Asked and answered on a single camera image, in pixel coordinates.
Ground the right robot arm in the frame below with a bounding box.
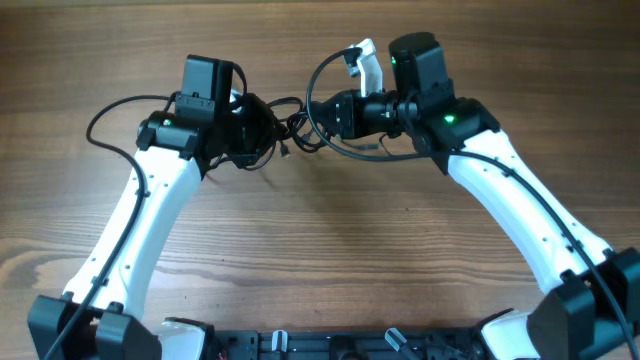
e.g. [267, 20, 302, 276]
[306, 32, 639, 359]

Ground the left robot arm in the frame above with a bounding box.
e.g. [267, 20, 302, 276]
[27, 55, 286, 359]

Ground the left camera black cable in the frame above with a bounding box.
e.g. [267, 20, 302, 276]
[43, 93, 181, 360]

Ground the black cable bundle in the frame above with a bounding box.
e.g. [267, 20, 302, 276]
[244, 95, 381, 172]

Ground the camera black cable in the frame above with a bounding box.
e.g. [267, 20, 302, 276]
[43, 93, 181, 360]
[305, 46, 640, 360]

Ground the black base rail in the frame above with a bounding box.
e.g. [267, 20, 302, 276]
[205, 328, 490, 360]

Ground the right camera black cable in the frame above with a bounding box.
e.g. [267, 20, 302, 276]
[305, 46, 640, 360]

